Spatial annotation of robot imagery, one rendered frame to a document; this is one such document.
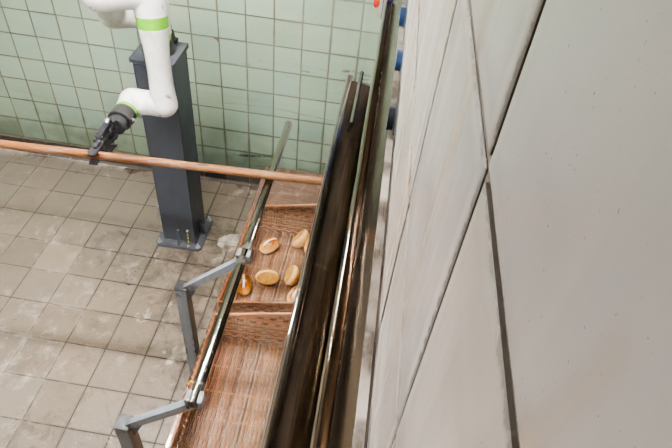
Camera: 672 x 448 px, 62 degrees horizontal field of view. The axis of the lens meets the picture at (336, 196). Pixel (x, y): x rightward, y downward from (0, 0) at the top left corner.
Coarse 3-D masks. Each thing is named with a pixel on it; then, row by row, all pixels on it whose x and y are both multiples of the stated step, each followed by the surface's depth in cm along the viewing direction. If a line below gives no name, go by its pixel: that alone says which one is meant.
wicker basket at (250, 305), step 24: (264, 216) 254; (288, 216) 252; (312, 216) 250; (288, 240) 257; (264, 264) 245; (288, 264) 247; (264, 288) 235; (288, 288) 237; (240, 312) 214; (264, 312) 212
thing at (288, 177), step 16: (0, 144) 200; (16, 144) 200; (32, 144) 200; (112, 160) 199; (128, 160) 198; (144, 160) 198; (160, 160) 198; (176, 160) 198; (256, 176) 197; (272, 176) 196; (288, 176) 196; (304, 176) 196
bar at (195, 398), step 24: (264, 192) 193; (240, 264) 169; (192, 288) 187; (192, 312) 200; (192, 336) 205; (216, 336) 150; (192, 360) 217; (168, 408) 143; (192, 408) 140; (120, 432) 153
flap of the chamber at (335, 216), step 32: (352, 96) 199; (352, 128) 185; (352, 160) 173; (352, 192) 163; (320, 256) 142; (320, 288) 135; (320, 320) 129; (320, 352) 123; (288, 384) 116; (288, 416) 111
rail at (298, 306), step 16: (336, 128) 180; (336, 144) 174; (320, 192) 158; (320, 208) 152; (320, 224) 148; (304, 272) 135; (304, 288) 132; (288, 336) 121; (288, 352) 119; (288, 368) 116; (272, 400) 111; (272, 416) 108; (272, 432) 106
